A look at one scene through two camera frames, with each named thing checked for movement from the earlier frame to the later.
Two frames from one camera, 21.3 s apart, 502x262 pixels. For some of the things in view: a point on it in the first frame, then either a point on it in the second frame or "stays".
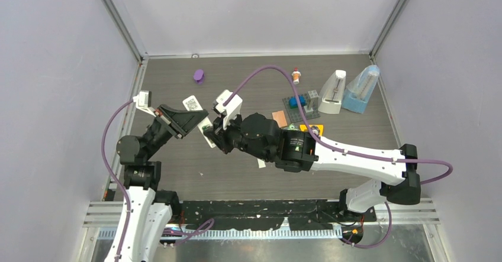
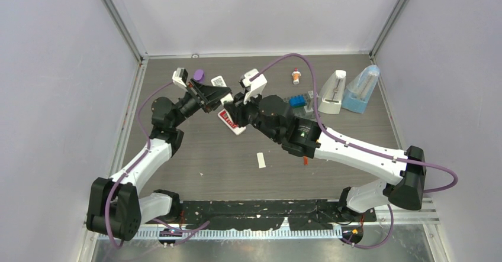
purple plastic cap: x=199 y=77 stays
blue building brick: x=293 y=102 stays
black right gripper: x=220 y=136 -> x=238 y=109
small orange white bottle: x=296 y=75 stays
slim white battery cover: x=261 y=163 stays
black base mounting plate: x=298 y=214 stays
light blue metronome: x=358 y=91 stays
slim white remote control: x=192 y=104 -> x=218 y=81
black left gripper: x=179 y=122 -> x=209 y=96
